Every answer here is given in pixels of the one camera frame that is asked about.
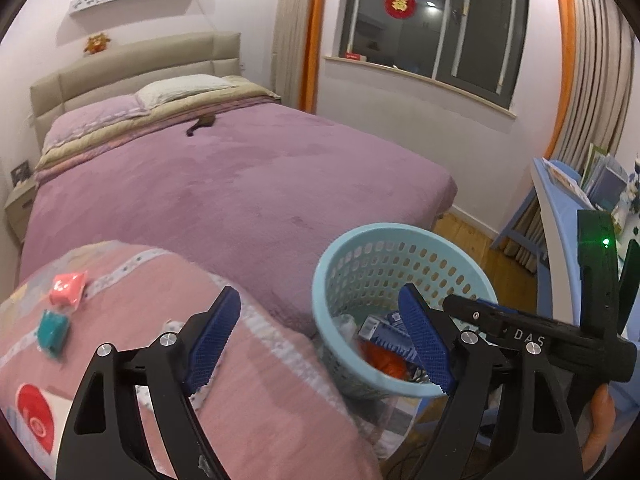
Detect purple bedspread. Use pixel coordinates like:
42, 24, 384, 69
20, 97, 458, 331

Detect pink plastic packet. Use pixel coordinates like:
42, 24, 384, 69
50, 271, 89, 307

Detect beige nightstand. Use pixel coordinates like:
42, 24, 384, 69
4, 177, 38, 246

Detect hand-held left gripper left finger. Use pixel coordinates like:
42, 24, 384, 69
55, 286, 243, 480

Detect light blue desk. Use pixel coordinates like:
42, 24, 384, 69
492, 157, 640, 431

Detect white patterned pillow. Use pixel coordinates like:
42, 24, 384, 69
136, 74, 238, 109

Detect clear plastic bottle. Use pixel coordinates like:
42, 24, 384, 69
332, 314, 368, 347

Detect blue and white carton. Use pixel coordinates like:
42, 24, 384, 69
357, 311, 418, 363

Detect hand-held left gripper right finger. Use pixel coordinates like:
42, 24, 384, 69
397, 282, 583, 480

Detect dark framed window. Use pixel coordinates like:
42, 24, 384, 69
342, 0, 531, 111

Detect bed with beige headboard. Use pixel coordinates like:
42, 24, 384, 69
20, 31, 458, 331

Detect teal plastic packet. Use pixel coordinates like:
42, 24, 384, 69
37, 309, 71, 351

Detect white window sill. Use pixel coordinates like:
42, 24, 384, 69
324, 55, 518, 120

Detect orange plush toy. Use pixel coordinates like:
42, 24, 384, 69
82, 34, 112, 56

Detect paper booklets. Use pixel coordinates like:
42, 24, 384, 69
547, 144, 628, 211

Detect person's right hand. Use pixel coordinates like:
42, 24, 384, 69
585, 382, 617, 471

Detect checkered floor mat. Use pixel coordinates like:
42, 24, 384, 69
345, 394, 423, 457

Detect white and blue figurine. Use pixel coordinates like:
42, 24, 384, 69
615, 152, 640, 227

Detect dark brown cloth item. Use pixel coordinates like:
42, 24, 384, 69
186, 117, 218, 138

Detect purple pillow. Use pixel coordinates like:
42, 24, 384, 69
42, 95, 151, 151

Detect beige and orange curtain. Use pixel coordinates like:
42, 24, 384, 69
272, 0, 331, 113
500, 0, 640, 271

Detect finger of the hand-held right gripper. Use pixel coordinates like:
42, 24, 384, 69
442, 294, 551, 356

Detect light blue plastic basket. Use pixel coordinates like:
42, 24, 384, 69
312, 221, 498, 401

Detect orange plastic bag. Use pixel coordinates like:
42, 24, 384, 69
362, 342, 408, 379

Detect white card with red circle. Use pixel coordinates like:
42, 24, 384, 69
2, 382, 73, 456

